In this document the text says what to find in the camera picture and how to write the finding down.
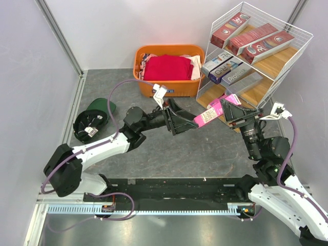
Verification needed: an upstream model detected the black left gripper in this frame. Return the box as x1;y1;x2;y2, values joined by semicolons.
139;98;199;135

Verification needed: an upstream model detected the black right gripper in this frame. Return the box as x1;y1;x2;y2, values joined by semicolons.
219;98;263;159

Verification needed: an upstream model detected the pink toothpaste box angled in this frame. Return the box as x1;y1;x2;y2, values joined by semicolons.
193;93;242;129

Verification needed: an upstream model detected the silver toothpaste box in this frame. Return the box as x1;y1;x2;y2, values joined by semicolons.
220;63;252;88
225;72;263;96

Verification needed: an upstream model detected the red 3D toothpaste box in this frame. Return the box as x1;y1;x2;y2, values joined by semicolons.
210;12;251;49
241;31;294;65

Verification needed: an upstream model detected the dark red toothpaste box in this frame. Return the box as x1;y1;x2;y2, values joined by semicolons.
228;23;279;56

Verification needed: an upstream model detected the pink toothpaste box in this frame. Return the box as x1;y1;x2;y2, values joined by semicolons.
207;94;226;109

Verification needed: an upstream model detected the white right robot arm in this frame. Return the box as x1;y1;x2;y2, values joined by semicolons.
220;99;327;245

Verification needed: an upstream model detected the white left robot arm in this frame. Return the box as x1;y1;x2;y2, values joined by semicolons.
44;99;198;201

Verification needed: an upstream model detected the orange plastic basket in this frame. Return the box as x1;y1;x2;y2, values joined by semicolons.
133;45;206;98

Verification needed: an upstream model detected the red folded cloth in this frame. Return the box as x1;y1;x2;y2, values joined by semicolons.
143;55;194;81

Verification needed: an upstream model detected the cream patterned cloth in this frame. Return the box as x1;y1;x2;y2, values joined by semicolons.
181;55;202;80

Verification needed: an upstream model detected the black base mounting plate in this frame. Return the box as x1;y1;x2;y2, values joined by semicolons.
83;177;269;206

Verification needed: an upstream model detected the green black cap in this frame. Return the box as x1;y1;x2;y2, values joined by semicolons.
73;98;111;144

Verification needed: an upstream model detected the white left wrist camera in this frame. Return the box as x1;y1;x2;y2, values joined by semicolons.
153;84;168;109

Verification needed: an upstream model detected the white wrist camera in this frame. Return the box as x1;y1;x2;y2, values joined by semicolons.
153;84;168;109
260;102;292;120

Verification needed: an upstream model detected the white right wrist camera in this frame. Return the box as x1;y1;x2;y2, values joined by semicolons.
260;102;292;120

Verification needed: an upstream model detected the white wire wooden shelf rack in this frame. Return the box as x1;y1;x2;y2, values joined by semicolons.
196;2;313;108

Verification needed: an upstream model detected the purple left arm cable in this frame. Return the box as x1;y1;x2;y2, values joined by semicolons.
40;78;157;233

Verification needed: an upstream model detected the blue slotted cable duct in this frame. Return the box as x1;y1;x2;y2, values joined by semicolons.
47;203;247;216

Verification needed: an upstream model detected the aluminium frame rail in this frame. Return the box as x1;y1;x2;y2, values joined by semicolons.
34;0;85;77

